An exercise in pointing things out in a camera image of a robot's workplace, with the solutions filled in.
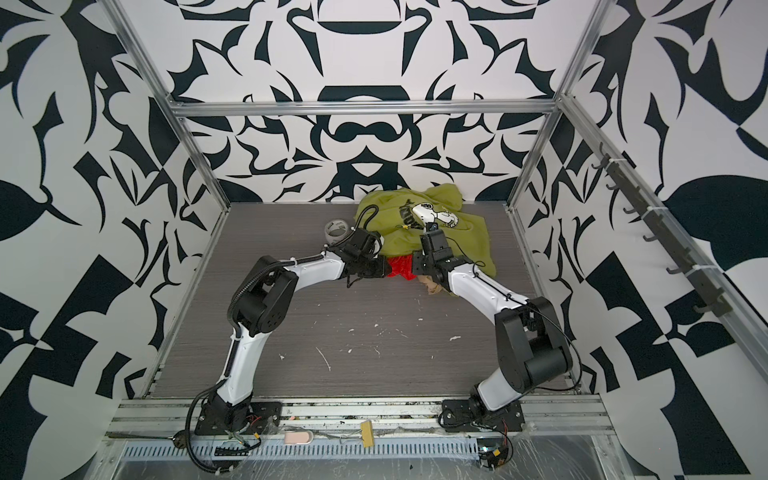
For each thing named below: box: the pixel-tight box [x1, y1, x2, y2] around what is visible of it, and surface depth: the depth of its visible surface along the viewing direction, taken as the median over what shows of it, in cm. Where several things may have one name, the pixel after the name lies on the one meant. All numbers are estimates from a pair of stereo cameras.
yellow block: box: [360, 420, 374, 447], surface depth 74 cm
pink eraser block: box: [284, 431, 313, 445], surface depth 71 cm
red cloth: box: [387, 254, 418, 281], surface depth 101 cm
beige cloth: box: [417, 275, 445, 295], surface depth 97 cm
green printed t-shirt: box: [353, 184, 497, 278], surface depth 106 cm
